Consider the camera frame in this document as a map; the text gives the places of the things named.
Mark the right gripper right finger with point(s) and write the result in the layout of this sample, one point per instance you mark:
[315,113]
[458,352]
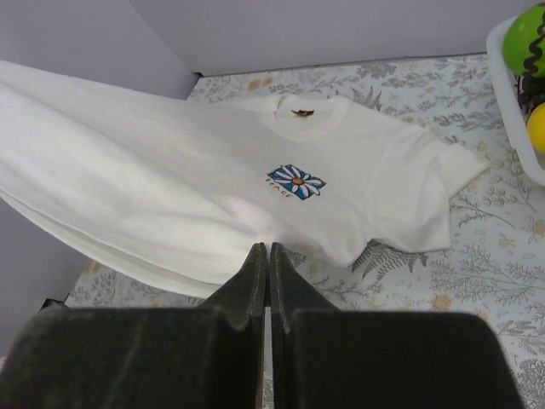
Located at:
[325,357]

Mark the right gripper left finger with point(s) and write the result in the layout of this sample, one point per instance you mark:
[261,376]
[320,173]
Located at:
[208,356]

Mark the white plastic fruit basket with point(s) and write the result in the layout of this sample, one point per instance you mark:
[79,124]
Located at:
[503,83]

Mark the green watermelon ball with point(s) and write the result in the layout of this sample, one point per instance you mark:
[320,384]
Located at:
[523,43]

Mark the yellow orange left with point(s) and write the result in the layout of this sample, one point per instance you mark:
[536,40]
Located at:
[536,128]

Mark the dark purple grape bunch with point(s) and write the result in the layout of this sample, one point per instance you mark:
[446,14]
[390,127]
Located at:
[530,92]

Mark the white t-shirt daisy print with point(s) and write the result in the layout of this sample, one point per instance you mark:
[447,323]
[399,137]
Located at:
[174,193]

